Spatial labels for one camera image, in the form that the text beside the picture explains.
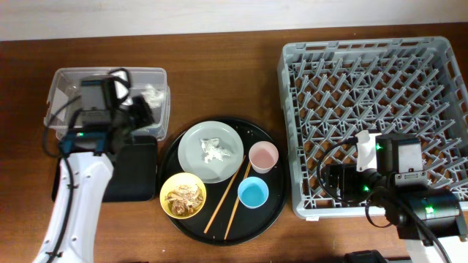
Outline grey plate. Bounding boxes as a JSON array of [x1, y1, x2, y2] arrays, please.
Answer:
[[178, 121, 244, 183]]

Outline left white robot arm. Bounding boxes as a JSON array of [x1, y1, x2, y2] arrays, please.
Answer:
[[35, 74, 157, 262]]

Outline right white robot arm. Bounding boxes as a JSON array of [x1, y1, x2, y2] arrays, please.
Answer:
[[316, 131, 467, 262]]

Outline yellow bowl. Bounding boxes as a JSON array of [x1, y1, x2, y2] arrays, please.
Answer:
[[159, 172, 207, 220]]

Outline white tissue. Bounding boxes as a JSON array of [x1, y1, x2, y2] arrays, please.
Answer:
[[141, 84, 166, 109], [200, 137, 230, 164]]

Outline grey dishwasher rack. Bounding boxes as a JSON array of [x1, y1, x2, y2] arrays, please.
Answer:
[[277, 37, 467, 221]]

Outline clear plastic waste bin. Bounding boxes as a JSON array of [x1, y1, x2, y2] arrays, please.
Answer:
[[43, 66, 171, 142]]

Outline blue plastic cup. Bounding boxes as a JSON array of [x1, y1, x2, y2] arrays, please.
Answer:
[[238, 177, 269, 209]]

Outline pink plastic cup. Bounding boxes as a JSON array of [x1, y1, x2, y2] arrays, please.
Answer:
[[249, 141, 279, 174]]

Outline wooden chopstick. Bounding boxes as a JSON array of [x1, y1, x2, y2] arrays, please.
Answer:
[[203, 155, 246, 234], [224, 161, 252, 240]]

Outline round black serving tray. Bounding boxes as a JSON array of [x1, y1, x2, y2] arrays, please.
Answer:
[[158, 117, 290, 245]]

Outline black rectangular tray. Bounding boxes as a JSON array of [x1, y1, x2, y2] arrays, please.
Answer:
[[51, 135, 159, 204]]

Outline food scraps and shells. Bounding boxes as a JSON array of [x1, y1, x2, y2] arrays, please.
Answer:
[[165, 184, 205, 216]]

